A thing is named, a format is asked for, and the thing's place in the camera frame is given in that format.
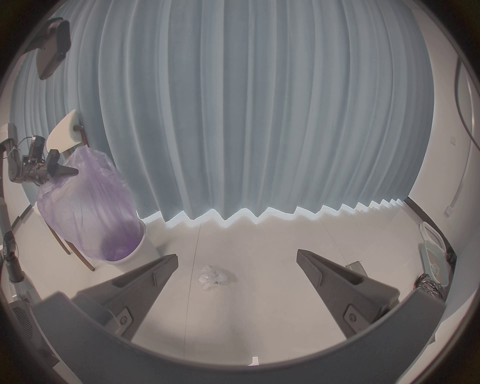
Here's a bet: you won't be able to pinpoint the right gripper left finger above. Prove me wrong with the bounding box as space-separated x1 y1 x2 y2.
75 254 178 341

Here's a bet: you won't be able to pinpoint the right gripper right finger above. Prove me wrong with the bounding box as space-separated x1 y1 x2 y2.
296 249 400 339

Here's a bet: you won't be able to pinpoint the purple plastic bag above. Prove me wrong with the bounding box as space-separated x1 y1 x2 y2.
36 148 145 262

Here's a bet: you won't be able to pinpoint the white paper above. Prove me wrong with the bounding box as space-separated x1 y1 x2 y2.
199 265 229 291

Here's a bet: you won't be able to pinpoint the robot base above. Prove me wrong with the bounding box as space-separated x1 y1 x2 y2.
7 281 62 376

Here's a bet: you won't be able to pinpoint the white trash bin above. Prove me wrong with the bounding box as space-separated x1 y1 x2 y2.
103 219 148 266

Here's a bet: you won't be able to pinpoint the crumpled black plastic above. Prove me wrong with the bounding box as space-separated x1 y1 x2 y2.
413 272 446 299

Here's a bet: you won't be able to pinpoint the wooden chair with cream cushions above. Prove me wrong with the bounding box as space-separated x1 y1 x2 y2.
35 109 96 271

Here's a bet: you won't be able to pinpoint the pale green plastic tub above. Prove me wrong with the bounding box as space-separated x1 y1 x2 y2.
418 221 449 289

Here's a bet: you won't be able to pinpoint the pale blue curtain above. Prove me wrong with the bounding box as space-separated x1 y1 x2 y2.
9 0 436 229

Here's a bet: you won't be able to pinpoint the black cable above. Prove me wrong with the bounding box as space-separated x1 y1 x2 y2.
455 58 480 148

